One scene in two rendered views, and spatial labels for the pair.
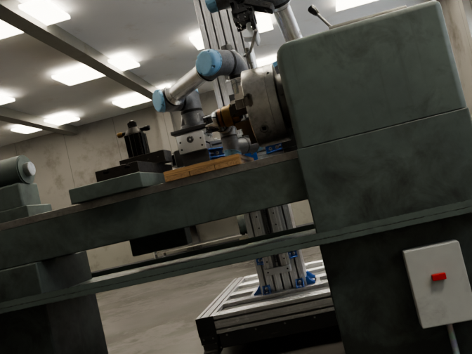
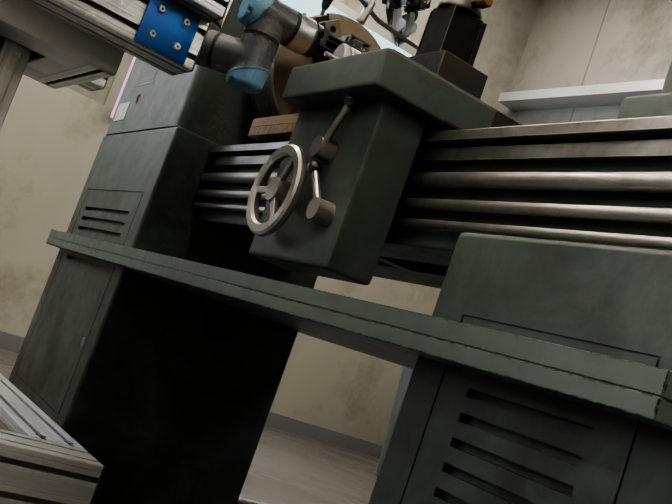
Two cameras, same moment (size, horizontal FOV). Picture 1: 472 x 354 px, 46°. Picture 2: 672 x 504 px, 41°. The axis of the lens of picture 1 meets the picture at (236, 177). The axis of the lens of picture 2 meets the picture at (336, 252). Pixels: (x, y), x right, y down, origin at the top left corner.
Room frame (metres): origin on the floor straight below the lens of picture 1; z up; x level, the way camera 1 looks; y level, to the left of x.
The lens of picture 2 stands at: (3.44, 1.51, 0.48)
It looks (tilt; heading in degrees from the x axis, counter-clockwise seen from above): 6 degrees up; 230
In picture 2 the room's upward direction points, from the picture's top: 20 degrees clockwise
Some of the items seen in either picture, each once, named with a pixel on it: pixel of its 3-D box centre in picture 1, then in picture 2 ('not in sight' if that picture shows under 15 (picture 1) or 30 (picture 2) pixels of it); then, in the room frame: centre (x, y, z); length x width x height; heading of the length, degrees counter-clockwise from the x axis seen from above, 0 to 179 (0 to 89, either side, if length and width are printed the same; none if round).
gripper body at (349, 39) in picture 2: (216, 123); (335, 51); (2.36, 0.03, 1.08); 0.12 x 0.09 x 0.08; 168
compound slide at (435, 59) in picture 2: (146, 161); (426, 81); (2.40, 0.36, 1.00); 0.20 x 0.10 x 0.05; 80
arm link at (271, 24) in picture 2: (226, 127); (268, 18); (2.52, -0.01, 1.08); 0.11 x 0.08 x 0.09; 168
